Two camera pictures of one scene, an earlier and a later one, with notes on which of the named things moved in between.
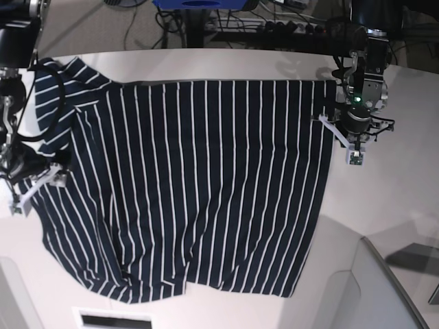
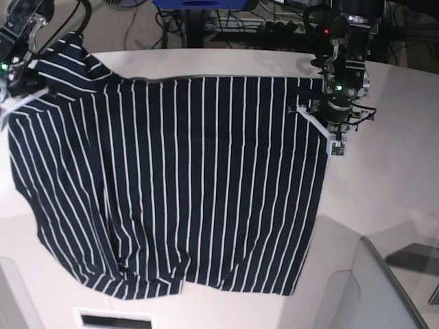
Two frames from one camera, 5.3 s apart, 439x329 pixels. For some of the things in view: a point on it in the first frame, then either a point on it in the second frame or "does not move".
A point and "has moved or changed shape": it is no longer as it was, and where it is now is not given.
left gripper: [25, 163] to [22, 81]
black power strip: [252, 25] does not move
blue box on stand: [173, 5] does not move
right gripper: [356, 119] to [335, 108]
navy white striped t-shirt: [215, 185] has moved or changed shape
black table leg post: [195, 28] does not move
